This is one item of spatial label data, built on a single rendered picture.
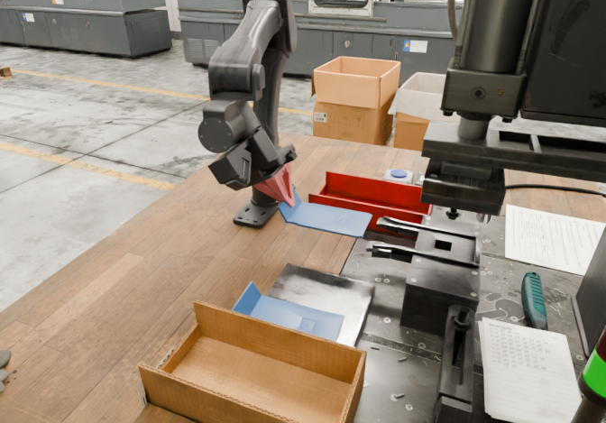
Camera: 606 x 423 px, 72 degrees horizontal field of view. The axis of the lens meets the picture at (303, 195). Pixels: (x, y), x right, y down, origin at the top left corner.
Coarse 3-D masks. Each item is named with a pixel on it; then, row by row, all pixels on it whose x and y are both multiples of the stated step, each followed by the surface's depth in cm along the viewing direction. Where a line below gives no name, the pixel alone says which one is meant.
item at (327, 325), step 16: (256, 288) 66; (240, 304) 62; (256, 304) 65; (272, 304) 65; (288, 304) 65; (272, 320) 62; (288, 320) 62; (320, 320) 62; (336, 320) 62; (320, 336) 60; (336, 336) 60
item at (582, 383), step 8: (584, 384) 39; (584, 392) 39; (592, 392) 38; (584, 400) 40; (592, 400) 38; (600, 400) 38; (584, 408) 40; (592, 408) 40; (600, 408) 39; (576, 416) 42; (584, 416) 40; (592, 416) 40; (600, 416) 40
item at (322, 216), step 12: (300, 204) 79; (312, 204) 79; (288, 216) 74; (300, 216) 75; (312, 216) 75; (324, 216) 75; (348, 216) 74; (360, 216) 74; (336, 228) 71; (348, 228) 71; (360, 228) 71
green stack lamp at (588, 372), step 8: (592, 352) 38; (592, 360) 38; (600, 360) 37; (584, 368) 40; (592, 368) 38; (600, 368) 37; (584, 376) 39; (592, 376) 38; (600, 376) 37; (592, 384) 38; (600, 384) 37; (600, 392) 38
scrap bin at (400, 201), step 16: (336, 176) 98; (352, 176) 96; (320, 192) 96; (336, 192) 100; (352, 192) 98; (368, 192) 97; (384, 192) 95; (400, 192) 94; (416, 192) 92; (352, 208) 87; (368, 208) 85; (384, 208) 84; (400, 208) 94; (416, 208) 94; (432, 208) 90
